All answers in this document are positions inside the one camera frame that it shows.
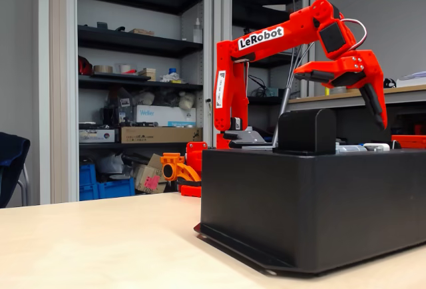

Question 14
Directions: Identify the wooden top desk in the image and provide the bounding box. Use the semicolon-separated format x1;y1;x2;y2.
288;84;426;113

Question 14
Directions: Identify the white paper stack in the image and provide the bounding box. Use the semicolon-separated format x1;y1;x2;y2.
397;71;426;87

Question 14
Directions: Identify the cardboard box pink sticker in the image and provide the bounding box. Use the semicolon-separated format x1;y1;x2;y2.
134;164;167;194

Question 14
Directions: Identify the red display module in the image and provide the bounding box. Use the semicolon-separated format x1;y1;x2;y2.
391;135;426;150

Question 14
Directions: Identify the small wooden box stack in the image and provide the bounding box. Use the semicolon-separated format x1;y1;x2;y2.
138;67;156;82

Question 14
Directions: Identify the dark blue chair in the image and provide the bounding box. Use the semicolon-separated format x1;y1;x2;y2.
0;131;31;208

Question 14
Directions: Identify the metal coat stand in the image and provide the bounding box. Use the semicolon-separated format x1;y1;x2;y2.
271;0;316;146

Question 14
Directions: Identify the white black probe plug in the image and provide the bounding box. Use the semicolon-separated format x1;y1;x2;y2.
362;142;391;152

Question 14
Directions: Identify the white red servo cable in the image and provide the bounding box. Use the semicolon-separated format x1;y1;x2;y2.
341;18;367;51

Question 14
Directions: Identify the blue plastic crate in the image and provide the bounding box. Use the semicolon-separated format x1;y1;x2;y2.
79;164;98;202
96;177;136;200

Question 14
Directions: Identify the clear plastic bottle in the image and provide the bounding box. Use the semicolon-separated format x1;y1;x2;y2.
192;17;203;43

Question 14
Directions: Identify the metal chair frame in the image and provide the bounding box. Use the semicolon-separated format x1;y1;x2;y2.
16;164;33;206

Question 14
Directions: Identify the grey hinged door plate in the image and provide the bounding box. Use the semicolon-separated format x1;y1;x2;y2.
241;144;277;152

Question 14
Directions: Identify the clear tape roll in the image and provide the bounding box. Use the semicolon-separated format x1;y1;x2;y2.
114;63;137;75

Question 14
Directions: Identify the grey box round sticker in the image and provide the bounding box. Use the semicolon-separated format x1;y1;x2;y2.
79;129;116;143

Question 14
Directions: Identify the black task board box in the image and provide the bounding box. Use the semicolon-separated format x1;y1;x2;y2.
194;148;426;276

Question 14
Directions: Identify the grey metal shelf cabinet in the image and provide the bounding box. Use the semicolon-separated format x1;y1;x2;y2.
33;0;214;205
212;0;317;130

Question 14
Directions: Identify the red shiny object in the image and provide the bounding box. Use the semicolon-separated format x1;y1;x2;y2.
78;55;94;76

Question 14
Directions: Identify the long brown cardboard box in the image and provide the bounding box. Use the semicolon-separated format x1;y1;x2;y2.
120;126;204;144

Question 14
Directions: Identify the white crumpled cloth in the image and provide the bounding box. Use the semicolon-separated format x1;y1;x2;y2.
160;71;186;84

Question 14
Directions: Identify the black rounded probe holder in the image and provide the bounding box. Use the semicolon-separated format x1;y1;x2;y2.
273;108;337;156

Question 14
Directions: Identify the white Weller box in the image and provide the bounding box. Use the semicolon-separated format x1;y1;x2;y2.
132;105;196;127

